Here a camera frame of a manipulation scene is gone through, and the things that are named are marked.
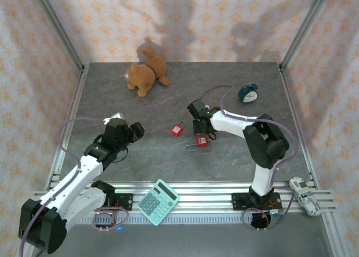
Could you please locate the red safety padlock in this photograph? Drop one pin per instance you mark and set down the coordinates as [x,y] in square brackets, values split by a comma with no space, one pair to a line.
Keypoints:
[200,141]
[176,130]

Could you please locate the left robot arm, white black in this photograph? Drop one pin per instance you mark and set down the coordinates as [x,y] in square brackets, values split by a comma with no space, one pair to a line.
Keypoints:
[70,184]

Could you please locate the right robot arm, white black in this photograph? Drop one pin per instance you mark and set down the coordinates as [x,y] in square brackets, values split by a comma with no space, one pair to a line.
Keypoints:
[266,142]

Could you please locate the teal alarm clock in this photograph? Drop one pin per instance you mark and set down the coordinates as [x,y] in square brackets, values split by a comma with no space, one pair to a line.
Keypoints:
[248,95]

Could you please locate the brown plush toy animal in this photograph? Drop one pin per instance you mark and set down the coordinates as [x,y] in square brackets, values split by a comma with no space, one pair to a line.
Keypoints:
[146,74]

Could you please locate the teal calculator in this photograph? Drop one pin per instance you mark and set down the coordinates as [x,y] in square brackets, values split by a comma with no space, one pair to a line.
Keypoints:
[157,203]

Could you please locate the white printed device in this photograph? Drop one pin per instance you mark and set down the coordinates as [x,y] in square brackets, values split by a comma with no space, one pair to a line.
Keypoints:
[305,198]

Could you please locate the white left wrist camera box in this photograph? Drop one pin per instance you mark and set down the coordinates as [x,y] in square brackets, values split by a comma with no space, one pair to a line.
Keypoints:
[117,116]

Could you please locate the aluminium table side rail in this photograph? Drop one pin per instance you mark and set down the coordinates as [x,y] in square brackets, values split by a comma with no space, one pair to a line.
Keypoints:
[71,105]
[297,133]

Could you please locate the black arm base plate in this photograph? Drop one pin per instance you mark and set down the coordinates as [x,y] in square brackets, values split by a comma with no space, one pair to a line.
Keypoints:
[124,201]
[238,202]

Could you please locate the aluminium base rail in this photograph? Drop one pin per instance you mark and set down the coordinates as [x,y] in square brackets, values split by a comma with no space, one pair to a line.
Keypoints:
[202,198]

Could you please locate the aluminium frame post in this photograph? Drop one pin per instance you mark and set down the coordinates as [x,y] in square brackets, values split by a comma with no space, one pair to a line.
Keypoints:
[56,27]
[305,27]

